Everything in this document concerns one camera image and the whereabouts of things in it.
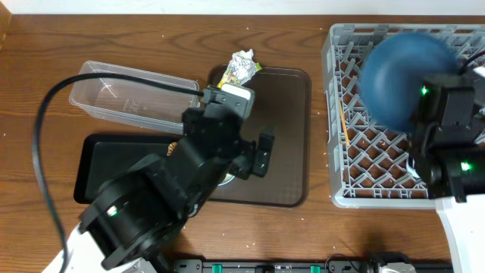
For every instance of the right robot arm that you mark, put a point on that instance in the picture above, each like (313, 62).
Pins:
(448, 158)

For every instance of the black tray bin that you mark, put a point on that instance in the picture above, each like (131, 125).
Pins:
(105, 155)

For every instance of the dark blue bowl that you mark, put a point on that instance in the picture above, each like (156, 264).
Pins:
(393, 73)

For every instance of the brown serving tray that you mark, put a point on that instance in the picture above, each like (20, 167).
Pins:
(283, 102)

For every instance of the clear plastic bin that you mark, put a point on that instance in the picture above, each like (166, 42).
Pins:
(133, 104)

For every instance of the brown mushroom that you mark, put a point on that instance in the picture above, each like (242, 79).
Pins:
(171, 148)

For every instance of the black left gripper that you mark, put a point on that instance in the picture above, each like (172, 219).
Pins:
(247, 158)

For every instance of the light blue rice bowl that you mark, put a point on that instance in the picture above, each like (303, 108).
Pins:
(228, 178)

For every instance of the grey plastic dishwasher rack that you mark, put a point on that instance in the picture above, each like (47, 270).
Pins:
(371, 172)

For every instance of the yellow green snack packet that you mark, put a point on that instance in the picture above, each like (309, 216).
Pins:
(227, 79)

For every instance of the crumpled foil wrapper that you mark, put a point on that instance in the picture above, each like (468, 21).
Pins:
(242, 67)

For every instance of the wooden chopstick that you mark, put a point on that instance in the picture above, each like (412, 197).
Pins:
(343, 123)

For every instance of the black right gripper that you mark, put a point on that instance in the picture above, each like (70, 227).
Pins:
(420, 163)

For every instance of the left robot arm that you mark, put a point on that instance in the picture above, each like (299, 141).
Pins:
(146, 207)

